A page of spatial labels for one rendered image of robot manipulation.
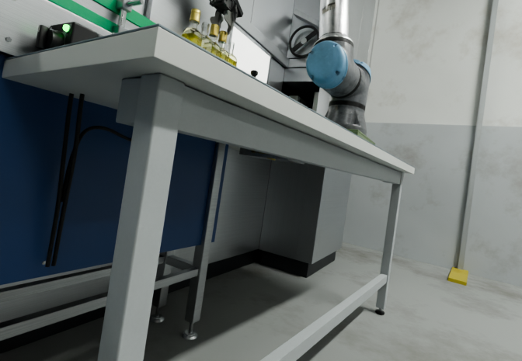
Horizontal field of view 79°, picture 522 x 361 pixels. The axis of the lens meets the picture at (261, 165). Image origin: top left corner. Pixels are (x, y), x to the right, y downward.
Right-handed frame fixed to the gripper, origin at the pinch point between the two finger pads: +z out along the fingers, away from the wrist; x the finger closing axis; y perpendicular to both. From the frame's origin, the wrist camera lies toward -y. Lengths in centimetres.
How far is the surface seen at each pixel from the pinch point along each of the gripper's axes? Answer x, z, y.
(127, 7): 15, 21, 57
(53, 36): 20, 36, 73
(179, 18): -12.1, -0.6, 13.6
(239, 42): -11.5, -9.4, -28.8
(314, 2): 1, -61, -88
